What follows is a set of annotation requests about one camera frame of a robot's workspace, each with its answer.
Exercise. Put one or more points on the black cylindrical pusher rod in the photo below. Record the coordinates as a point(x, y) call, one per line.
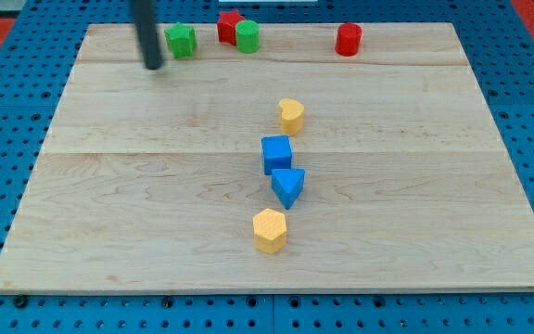
point(144, 21)

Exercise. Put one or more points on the green cylinder block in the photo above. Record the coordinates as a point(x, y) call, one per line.
point(247, 35)

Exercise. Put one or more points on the red star block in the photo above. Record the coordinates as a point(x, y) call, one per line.
point(226, 24)

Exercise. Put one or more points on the green star block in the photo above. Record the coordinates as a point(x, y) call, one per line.
point(181, 40)

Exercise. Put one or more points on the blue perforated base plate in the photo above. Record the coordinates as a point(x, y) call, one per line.
point(36, 57)

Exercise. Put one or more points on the blue triangle block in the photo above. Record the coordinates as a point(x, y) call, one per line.
point(287, 185)

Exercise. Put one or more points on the red cylinder block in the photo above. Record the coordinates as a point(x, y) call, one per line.
point(348, 40)

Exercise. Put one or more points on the yellow heart block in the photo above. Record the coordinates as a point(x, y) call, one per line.
point(291, 116)

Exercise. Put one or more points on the blue cube block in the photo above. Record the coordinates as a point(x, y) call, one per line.
point(276, 153)

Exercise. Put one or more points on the yellow hexagon block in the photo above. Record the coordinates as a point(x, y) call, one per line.
point(269, 230)

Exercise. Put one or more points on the light wooden board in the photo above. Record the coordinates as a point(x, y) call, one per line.
point(147, 181)

